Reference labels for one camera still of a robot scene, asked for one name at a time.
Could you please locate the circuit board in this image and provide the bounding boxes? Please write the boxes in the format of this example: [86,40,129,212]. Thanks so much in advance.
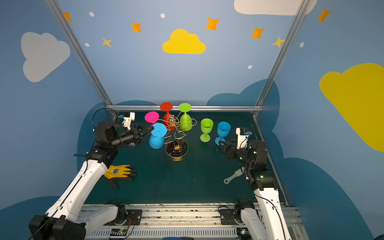
[109,229,129,240]
[236,228,252,240]

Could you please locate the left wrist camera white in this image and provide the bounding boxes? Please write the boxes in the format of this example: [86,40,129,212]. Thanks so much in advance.
[121,112,136,130]

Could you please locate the red wine glass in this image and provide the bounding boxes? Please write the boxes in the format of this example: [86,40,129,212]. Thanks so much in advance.
[160,102,176,131]

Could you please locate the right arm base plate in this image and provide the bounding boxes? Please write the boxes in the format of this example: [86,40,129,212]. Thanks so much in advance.
[218,208,261,225]

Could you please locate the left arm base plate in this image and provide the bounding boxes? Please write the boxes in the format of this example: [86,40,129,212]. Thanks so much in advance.
[104,209,143,226]

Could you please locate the yellow black work glove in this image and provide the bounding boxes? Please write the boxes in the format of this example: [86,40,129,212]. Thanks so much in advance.
[104,165,137,190]

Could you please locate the right aluminium frame post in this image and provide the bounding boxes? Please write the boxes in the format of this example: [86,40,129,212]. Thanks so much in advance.
[253,0,311,120]

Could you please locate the gold wire wine glass rack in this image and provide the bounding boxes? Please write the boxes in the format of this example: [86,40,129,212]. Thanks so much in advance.
[164,113,197,162]

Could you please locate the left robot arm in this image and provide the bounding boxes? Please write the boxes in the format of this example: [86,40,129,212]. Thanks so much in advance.
[29,120,154,240]

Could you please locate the pink wine glass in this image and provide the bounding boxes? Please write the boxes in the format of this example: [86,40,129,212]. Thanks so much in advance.
[145,112,160,126]

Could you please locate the blue wine glass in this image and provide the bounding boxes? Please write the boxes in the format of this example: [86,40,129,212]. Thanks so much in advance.
[215,122,231,146]
[149,123,168,149]

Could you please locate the green wine glass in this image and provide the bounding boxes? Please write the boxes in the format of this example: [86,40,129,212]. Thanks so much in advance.
[200,118,214,143]
[179,103,193,131]

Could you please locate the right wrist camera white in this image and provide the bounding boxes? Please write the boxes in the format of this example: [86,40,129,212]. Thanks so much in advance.
[236,128,252,150]

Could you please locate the right circuit board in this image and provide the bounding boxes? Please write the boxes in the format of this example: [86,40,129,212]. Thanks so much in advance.
[236,228,252,240]

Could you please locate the aluminium frame post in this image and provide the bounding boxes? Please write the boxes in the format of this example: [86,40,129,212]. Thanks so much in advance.
[45,0,113,108]
[253,0,311,120]

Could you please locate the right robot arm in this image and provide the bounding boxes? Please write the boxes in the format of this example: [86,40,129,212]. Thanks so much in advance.
[219,140,292,240]

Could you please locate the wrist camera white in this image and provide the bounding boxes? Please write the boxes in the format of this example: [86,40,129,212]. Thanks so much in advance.
[121,112,136,130]
[236,128,252,150]

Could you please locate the aluminium mounting rail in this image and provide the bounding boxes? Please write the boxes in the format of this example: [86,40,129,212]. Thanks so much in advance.
[78,202,308,240]

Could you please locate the left circuit board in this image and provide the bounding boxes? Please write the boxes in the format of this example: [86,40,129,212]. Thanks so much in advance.
[109,229,129,240]

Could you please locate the left aluminium frame post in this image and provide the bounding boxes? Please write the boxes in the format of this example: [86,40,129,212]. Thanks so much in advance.
[45,0,113,108]

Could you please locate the back aluminium frame bar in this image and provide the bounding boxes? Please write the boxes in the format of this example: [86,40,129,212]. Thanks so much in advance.
[106,105,263,112]

